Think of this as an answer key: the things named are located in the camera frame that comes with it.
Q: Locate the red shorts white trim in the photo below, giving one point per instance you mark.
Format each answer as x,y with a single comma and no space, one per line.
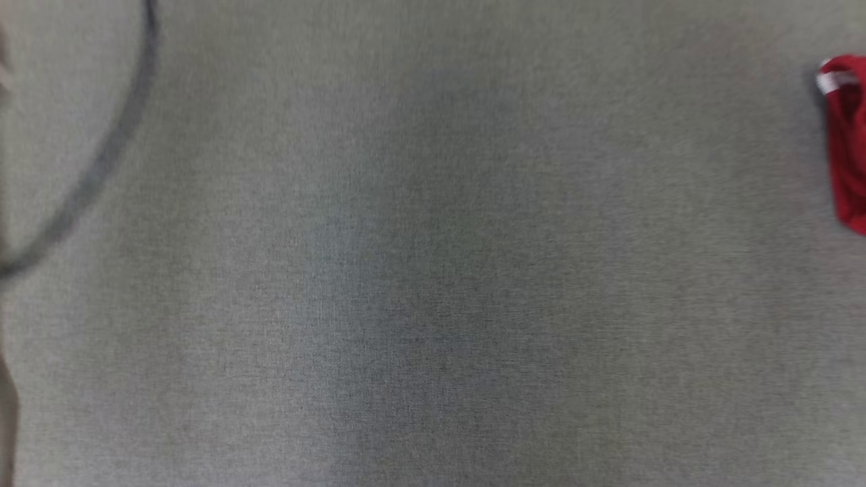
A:
849,149

